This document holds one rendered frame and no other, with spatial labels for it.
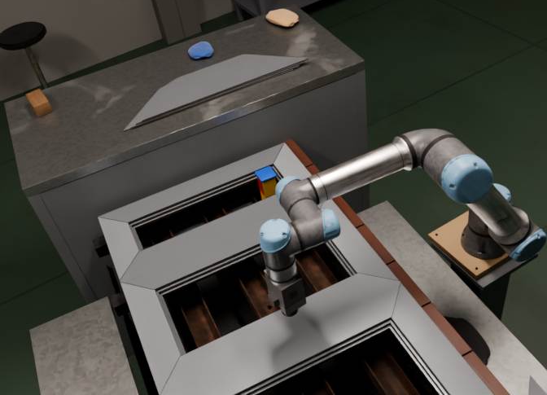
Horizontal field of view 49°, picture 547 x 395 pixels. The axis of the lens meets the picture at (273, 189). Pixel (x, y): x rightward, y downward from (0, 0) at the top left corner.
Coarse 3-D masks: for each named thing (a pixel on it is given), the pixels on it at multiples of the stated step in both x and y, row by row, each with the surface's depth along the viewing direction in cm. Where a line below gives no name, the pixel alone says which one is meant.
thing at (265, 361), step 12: (252, 324) 169; (240, 336) 167; (252, 336) 166; (264, 336) 166; (252, 348) 164; (264, 348) 163; (252, 360) 161; (264, 360) 160; (276, 360) 160; (264, 372) 158; (276, 372) 157
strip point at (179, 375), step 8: (176, 368) 162; (184, 368) 162; (176, 376) 160; (184, 376) 160; (168, 384) 159; (176, 384) 159; (184, 384) 158; (168, 392) 157; (176, 392) 157; (184, 392) 157; (192, 392) 156
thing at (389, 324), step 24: (216, 192) 216; (144, 216) 209; (168, 216) 212; (216, 264) 189; (168, 288) 185; (168, 312) 179; (360, 336) 163; (312, 360) 160; (264, 384) 156; (432, 384) 151
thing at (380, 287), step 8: (368, 280) 175; (376, 280) 175; (384, 280) 174; (376, 288) 173; (384, 288) 172; (392, 288) 172; (376, 296) 171; (384, 296) 170; (392, 296) 170; (384, 304) 168; (392, 304) 168; (392, 312) 166
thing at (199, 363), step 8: (192, 352) 165; (200, 352) 165; (208, 352) 165; (184, 360) 164; (192, 360) 163; (200, 360) 163; (208, 360) 163; (192, 368) 162; (200, 368) 161; (208, 368) 161; (216, 368) 161; (192, 376) 160; (200, 376) 159; (208, 376) 159; (216, 376) 159; (192, 384) 158; (200, 384) 158; (208, 384) 157; (216, 384) 157; (224, 384) 157; (200, 392) 156; (208, 392) 156; (216, 392) 156; (224, 392) 155
